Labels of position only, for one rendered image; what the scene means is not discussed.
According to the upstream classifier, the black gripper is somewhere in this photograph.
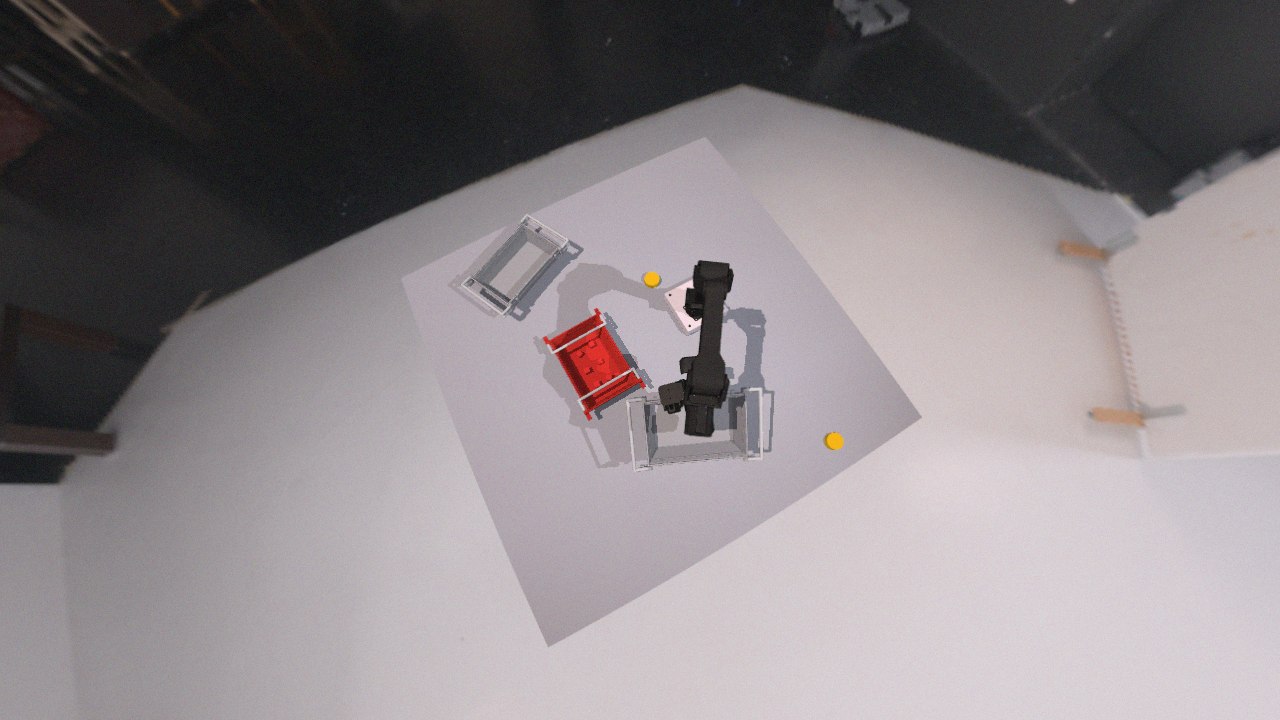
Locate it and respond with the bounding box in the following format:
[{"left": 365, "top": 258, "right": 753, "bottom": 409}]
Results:
[{"left": 678, "top": 356, "right": 714, "bottom": 432}]

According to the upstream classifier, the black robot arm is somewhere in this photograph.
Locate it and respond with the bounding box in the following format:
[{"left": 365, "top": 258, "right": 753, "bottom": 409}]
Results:
[{"left": 658, "top": 260, "right": 733, "bottom": 437}]

